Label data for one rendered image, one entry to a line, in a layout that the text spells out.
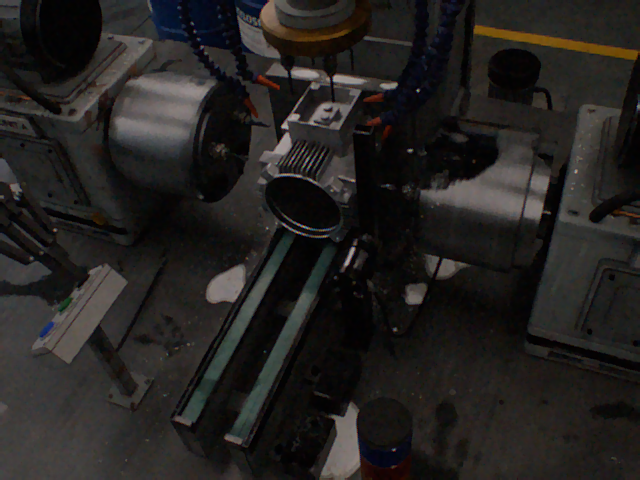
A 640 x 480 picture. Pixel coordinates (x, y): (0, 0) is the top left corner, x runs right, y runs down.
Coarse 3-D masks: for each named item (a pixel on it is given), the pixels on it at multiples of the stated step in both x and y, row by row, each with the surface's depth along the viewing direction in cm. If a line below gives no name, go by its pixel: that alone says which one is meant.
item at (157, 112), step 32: (128, 96) 122; (160, 96) 120; (192, 96) 119; (224, 96) 123; (128, 128) 121; (160, 128) 119; (192, 128) 117; (224, 128) 126; (128, 160) 124; (160, 160) 121; (192, 160) 119; (224, 160) 124; (192, 192) 124; (224, 192) 133
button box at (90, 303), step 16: (96, 272) 103; (112, 272) 104; (80, 288) 103; (96, 288) 102; (112, 288) 104; (80, 304) 99; (96, 304) 101; (112, 304) 103; (64, 320) 97; (80, 320) 99; (96, 320) 100; (48, 336) 96; (64, 336) 96; (80, 336) 98; (32, 352) 98; (48, 352) 95; (64, 352) 96
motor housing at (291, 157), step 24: (288, 144) 122; (312, 144) 115; (288, 168) 112; (312, 168) 112; (336, 168) 115; (264, 192) 119; (288, 192) 126; (312, 192) 130; (288, 216) 125; (312, 216) 126; (336, 216) 124; (312, 240) 124
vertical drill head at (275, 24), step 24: (288, 0) 98; (312, 0) 96; (336, 0) 98; (360, 0) 102; (264, 24) 101; (288, 24) 99; (312, 24) 97; (336, 24) 98; (360, 24) 98; (288, 48) 99; (312, 48) 97; (336, 48) 98; (288, 72) 107
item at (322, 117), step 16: (304, 96) 118; (320, 96) 122; (336, 96) 121; (352, 96) 117; (304, 112) 120; (320, 112) 118; (336, 112) 117; (352, 112) 116; (288, 128) 116; (304, 128) 114; (320, 128) 113; (336, 128) 111; (352, 128) 117; (320, 144) 115; (336, 144) 114
